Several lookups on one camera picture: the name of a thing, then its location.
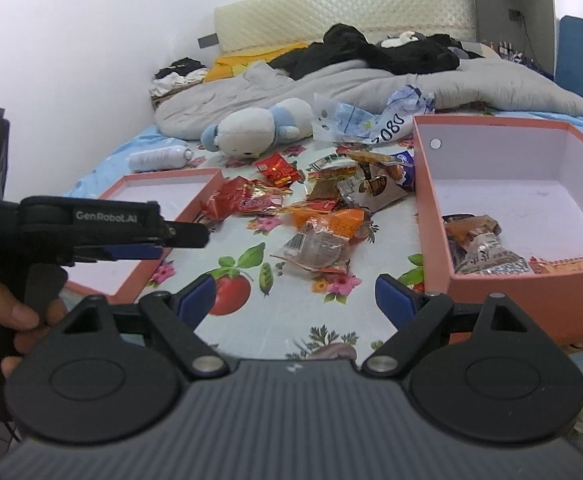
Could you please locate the red snack packet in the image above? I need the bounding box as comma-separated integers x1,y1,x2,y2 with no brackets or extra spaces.
529,252,583,275

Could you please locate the cream quilted headboard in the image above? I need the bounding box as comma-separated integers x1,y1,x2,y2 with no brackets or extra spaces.
214,0,476,53

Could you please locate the group of small bottles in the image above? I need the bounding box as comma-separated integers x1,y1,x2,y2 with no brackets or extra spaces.
489,40,527,61

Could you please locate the brown snack packet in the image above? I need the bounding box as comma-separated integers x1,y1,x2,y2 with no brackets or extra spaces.
442,214,503,261

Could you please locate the white printed snack packet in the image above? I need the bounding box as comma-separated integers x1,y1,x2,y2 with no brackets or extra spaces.
454,240,531,276

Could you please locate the dark grey garment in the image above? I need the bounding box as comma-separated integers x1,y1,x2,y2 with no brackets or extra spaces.
429,34,483,59

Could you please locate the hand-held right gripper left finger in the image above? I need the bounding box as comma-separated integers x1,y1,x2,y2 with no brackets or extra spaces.
58,274,229,378

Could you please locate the black and white clothes pile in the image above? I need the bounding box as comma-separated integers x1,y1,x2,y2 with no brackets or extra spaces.
150,57,209,98

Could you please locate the black clothing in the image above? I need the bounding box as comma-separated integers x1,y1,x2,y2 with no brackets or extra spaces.
268,22,461,81

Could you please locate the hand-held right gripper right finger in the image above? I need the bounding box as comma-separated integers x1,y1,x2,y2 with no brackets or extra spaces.
361,274,529,377

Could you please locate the pink box lid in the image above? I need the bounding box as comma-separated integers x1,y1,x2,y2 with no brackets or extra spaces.
64,167,227,306

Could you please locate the blue chair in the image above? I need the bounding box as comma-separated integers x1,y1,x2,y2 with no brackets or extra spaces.
555,15,583,106

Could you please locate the grey blanket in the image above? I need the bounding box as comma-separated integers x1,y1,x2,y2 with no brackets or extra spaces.
154,55,583,141

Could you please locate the pink cardboard box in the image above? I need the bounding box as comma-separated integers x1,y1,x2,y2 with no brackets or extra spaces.
412,114,583,346

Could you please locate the blue snack packet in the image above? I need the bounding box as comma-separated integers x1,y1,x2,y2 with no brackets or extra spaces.
390,151,417,192

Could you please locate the orange snack packet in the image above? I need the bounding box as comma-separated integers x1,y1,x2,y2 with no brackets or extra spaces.
347,150,401,168

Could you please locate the white and blue plush toy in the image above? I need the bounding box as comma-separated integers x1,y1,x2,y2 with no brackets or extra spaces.
200,97,315,158

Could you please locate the white plastic bottle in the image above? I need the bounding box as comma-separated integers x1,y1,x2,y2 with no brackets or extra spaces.
127,145,194,173

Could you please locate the yellow cloth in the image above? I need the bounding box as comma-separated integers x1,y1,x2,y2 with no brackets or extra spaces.
204,42,312,83

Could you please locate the clear printed plastic bag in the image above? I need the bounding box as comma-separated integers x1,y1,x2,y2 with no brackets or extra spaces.
312,92,387,146

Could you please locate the floral printed cloth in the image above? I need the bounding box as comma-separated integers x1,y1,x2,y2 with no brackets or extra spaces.
78,132,437,361

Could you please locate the crumpled white blue bag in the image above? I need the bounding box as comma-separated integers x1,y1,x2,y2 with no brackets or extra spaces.
371,85,436,146

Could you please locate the pile of snack packets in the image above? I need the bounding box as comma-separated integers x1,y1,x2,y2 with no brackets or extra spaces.
198,142,417,276

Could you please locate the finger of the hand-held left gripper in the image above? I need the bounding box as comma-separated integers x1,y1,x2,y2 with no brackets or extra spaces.
161,220,210,248
74,242,164,265

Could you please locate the light blue bed sheet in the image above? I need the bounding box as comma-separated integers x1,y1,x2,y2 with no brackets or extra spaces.
64,110,583,361

